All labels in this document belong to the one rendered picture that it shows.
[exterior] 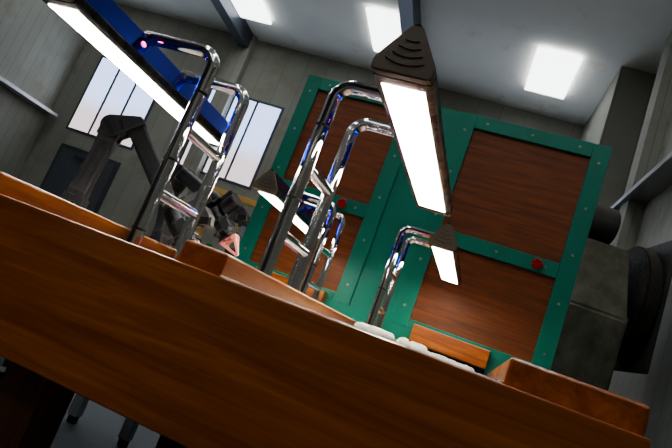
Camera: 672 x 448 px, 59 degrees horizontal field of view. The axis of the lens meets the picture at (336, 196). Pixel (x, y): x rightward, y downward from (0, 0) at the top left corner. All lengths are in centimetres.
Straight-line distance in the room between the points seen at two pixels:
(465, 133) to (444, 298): 71
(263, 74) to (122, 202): 350
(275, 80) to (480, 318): 918
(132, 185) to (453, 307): 947
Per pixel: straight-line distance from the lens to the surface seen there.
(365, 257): 247
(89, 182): 187
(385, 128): 111
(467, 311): 241
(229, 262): 65
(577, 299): 438
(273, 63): 1138
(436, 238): 165
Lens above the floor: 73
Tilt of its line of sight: 12 degrees up
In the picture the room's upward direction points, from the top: 21 degrees clockwise
